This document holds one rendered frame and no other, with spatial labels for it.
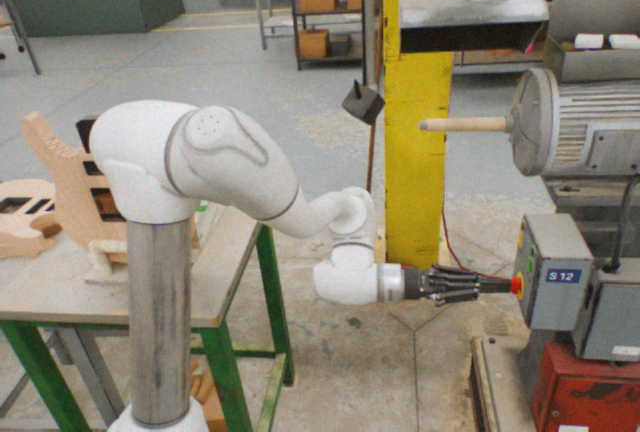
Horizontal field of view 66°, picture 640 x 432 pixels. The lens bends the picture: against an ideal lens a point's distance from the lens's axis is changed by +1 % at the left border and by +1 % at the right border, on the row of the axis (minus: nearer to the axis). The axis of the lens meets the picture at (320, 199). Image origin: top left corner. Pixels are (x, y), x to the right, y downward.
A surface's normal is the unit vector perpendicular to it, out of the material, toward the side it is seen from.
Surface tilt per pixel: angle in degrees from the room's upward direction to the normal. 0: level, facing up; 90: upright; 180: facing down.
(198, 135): 31
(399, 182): 90
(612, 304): 90
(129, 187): 79
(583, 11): 90
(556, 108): 53
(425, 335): 0
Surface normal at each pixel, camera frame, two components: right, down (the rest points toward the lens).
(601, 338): -0.13, 0.53
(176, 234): 0.74, 0.24
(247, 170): 0.56, 0.43
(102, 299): -0.07, -0.85
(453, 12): -0.14, -0.34
